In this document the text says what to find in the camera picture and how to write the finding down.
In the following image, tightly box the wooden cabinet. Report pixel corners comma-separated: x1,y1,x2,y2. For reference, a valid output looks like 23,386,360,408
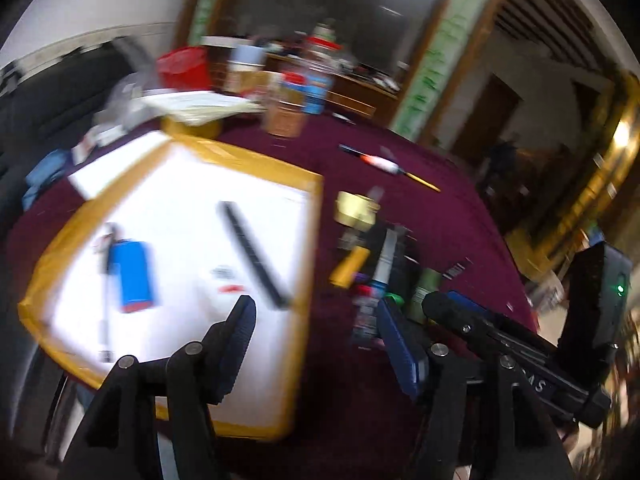
265,50,401,121

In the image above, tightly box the black oblong object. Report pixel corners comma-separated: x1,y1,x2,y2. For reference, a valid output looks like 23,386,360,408
371,224,422,302

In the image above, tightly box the clear plastic bag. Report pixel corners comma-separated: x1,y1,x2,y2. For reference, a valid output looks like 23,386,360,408
95,70,161,131

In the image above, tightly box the marker with red cap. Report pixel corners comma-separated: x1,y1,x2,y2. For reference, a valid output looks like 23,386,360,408
352,285,382,307

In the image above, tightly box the dark green marker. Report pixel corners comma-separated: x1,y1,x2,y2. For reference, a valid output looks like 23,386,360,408
411,267,444,322

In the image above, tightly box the yellow tape roll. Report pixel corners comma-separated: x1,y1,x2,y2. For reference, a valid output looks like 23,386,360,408
161,115,223,139

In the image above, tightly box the jar with brown contents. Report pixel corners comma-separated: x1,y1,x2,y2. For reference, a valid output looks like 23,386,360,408
262,72,308,138

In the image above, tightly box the gold picture frame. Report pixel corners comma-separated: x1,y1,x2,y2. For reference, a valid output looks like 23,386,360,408
505,70,640,281

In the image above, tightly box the white tray with yellow edges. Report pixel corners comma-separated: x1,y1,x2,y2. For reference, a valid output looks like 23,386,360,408
17,131,325,442

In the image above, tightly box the yellow cylinder with metal cap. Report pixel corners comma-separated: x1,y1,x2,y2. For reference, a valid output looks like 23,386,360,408
329,230,371,289

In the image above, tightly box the white bottle with red label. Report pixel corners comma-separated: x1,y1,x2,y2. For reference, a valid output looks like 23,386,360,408
202,266,248,311

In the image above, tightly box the long black pen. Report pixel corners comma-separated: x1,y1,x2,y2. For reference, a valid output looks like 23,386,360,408
218,201,293,309

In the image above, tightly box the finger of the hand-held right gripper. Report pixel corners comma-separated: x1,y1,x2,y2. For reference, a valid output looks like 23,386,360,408
446,290,497,318
421,290,503,347

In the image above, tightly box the fishing float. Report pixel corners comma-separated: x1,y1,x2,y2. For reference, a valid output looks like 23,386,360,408
339,144,442,193

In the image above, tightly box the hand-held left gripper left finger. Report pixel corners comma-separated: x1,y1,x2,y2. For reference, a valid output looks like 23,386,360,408
57,294,257,480

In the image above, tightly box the green and white wall scroll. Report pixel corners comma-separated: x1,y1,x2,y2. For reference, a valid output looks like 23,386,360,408
187,0,232,47
390,0,482,142

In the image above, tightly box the black sofa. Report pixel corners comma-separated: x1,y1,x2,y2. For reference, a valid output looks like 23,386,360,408
0,40,151,241

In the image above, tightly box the maroon tablecloth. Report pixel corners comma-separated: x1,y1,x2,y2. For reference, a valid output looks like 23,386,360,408
5,110,541,480

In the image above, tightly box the blue object on sofa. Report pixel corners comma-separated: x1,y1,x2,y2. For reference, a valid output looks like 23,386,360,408
22,149,71,212

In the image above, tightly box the stack of papers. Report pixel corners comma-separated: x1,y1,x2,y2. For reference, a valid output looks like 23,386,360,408
142,89,263,126

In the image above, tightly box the blue battery pack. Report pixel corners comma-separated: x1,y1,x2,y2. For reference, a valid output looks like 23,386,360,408
107,240,160,313

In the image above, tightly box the white paper sheet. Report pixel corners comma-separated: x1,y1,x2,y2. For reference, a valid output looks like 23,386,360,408
67,130,173,201

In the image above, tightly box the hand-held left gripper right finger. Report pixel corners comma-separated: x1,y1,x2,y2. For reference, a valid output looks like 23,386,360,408
376,298,576,480

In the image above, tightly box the clear white ballpoint pen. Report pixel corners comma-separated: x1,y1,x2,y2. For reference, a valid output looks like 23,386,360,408
97,224,117,362

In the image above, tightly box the red plastic basket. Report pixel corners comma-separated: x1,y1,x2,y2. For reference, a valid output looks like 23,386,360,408
156,46,211,92

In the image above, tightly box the large jar with blue label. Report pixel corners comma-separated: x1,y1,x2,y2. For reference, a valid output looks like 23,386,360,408
301,35,344,116

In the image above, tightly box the grey utility knife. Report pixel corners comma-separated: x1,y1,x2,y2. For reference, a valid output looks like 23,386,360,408
372,227,401,291

